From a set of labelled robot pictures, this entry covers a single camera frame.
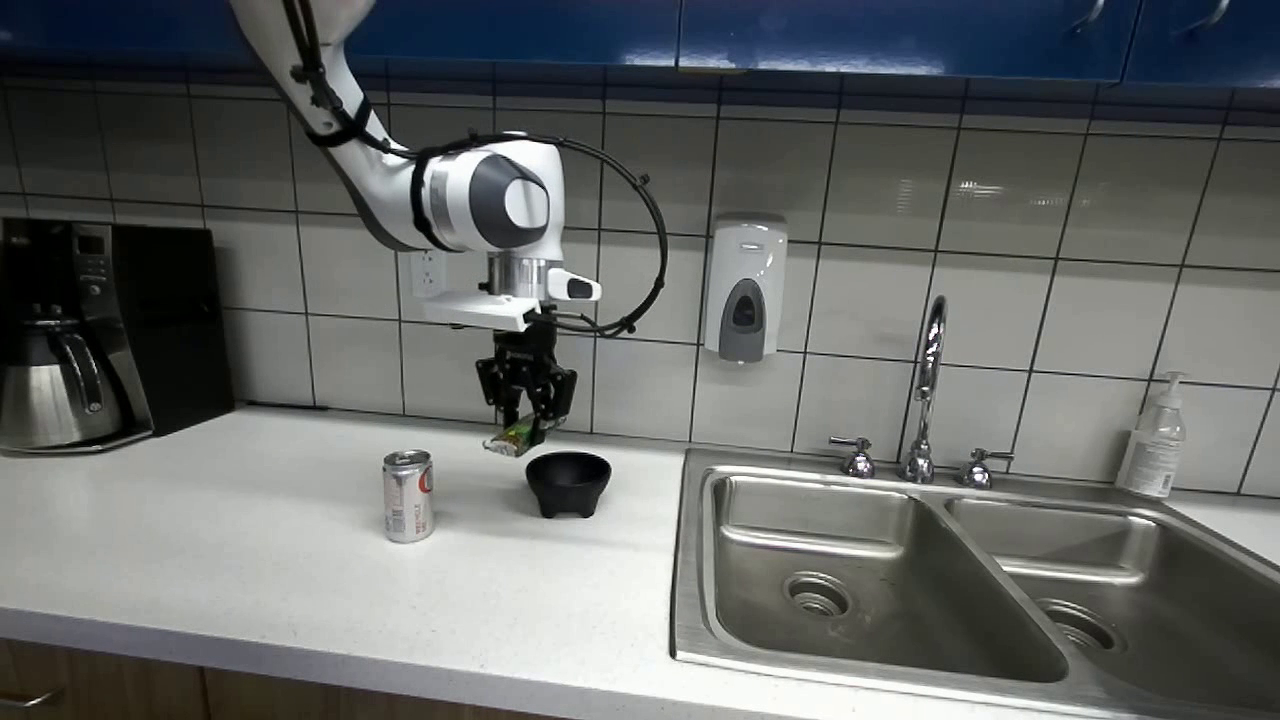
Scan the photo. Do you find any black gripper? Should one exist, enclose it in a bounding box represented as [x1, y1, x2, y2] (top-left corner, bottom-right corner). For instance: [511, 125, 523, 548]
[472, 309, 582, 437]

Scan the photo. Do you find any black bowl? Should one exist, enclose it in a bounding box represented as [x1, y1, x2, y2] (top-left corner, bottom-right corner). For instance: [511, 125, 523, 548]
[521, 448, 621, 522]

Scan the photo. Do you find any silver soda can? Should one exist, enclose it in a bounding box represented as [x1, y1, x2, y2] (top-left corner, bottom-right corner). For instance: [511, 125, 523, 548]
[382, 445, 439, 548]

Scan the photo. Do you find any black coffee maker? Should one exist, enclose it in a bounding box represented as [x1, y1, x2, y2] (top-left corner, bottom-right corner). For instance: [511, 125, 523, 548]
[0, 214, 239, 439]

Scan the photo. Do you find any chrome sink faucet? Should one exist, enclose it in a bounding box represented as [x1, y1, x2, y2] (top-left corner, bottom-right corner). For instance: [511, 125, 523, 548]
[902, 293, 951, 487]

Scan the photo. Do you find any wooden base cabinet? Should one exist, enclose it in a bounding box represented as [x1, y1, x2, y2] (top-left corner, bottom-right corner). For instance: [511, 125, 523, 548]
[0, 637, 551, 720]

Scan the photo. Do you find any stainless steel double sink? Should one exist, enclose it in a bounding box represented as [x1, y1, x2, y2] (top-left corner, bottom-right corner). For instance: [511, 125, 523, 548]
[667, 445, 1280, 720]

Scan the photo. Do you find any clear pump soap bottle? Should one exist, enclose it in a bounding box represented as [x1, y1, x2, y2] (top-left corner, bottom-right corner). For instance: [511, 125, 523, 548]
[1113, 370, 1191, 502]

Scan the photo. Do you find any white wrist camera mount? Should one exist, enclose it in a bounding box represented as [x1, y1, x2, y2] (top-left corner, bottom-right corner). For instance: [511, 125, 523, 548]
[422, 260, 603, 339]

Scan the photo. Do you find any white wall power outlet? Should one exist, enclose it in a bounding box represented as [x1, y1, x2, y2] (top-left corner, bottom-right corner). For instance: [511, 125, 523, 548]
[403, 246, 458, 309]

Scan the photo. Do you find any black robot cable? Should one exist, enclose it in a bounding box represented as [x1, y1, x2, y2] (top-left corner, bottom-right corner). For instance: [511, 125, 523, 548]
[279, 0, 674, 344]

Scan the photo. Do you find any white wall soap dispenser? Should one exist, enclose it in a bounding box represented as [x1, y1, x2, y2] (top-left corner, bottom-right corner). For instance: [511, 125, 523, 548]
[699, 214, 794, 368]

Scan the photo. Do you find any chrome faucet handle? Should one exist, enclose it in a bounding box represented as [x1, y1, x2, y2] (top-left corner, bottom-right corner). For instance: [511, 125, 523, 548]
[960, 445, 1015, 491]
[825, 431, 885, 484]

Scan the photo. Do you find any blue wall cabinet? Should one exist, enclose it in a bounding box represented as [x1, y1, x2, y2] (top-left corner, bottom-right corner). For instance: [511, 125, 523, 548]
[0, 0, 1280, 91]

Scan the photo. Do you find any metal drawer handle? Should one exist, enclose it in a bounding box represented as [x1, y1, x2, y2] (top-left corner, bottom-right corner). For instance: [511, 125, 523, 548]
[0, 685, 68, 715]

